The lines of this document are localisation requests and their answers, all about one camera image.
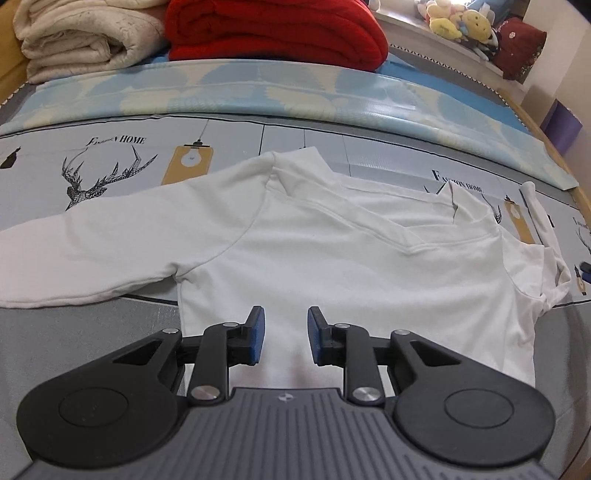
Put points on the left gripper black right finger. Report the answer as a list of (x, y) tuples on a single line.
[(451, 407)]

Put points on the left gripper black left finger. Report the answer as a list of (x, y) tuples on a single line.
[(126, 404)]

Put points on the white long-sleeve shirt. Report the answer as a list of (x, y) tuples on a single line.
[(285, 232)]

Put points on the grey printed bed sheet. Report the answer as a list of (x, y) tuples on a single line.
[(39, 344)]

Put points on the purple box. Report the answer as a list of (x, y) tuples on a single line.
[(561, 127)]

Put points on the light blue patterned quilt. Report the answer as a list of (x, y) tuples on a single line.
[(300, 97)]

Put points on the dark red cushion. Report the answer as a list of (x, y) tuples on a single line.
[(520, 45)]

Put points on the beige folded blanket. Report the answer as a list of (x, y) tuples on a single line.
[(65, 38)]

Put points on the plush toys on sill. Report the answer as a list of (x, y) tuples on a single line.
[(460, 23)]

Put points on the red folded blanket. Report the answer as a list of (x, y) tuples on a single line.
[(339, 33)]

